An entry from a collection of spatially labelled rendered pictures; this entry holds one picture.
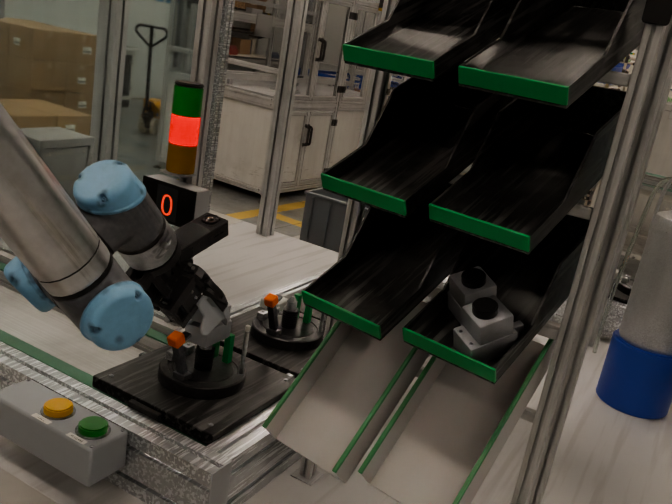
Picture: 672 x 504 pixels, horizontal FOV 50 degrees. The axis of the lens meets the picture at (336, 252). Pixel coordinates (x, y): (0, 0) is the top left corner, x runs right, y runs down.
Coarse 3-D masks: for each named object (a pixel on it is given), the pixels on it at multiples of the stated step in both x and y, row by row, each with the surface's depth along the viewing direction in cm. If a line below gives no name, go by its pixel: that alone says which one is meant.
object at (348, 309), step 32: (384, 224) 107; (416, 224) 110; (352, 256) 103; (384, 256) 104; (416, 256) 103; (448, 256) 98; (320, 288) 100; (352, 288) 99; (384, 288) 99; (416, 288) 98; (352, 320) 92; (384, 320) 90
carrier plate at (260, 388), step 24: (144, 360) 121; (240, 360) 127; (96, 384) 114; (120, 384) 113; (144, 384) 114; (264, 384) 120; (288, 384) 122; (168, 408) 108; (192, 408) 110; (216, 408) 111; (240, 408) 112; (264, 408) 115; (192, 432) 105; (216, 432) 105
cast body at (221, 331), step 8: (192, 320) 115; (200, 320) 114; (192, 328) 114; (216, 328) 115; (224, 328) 117; (192, 336) 114; (200, 336) 113; (208, 336) 113; (216, 336) 115; (224, 336) 117; (200, 344) 114; (208, 344) 114
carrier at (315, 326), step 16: (288, 304) 138; (240, 320) 144; (256, 320) 140; (288, 320) 139; (304, 320) 143; (320, 320) 140; (240, 336) 137; (256, 336) 136; (272, 336) 134; (288, 336) 136; (304, 336) 137; (320, 336) 138; (240, 352) 132; (256, 352) 131; (272, 352) 132; (288, 352) 134; (304, 352) 135; (288, 368) 127
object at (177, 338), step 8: (168, 336) 109; (176, 336) 109; (184, 336) 110; (168, 344) 110; (176, 344) 109; (176, 352) 111; (184, 352) 112; (176, 360) 112; (184, 360) 112; (176, 368) 113; (184, 368) 113
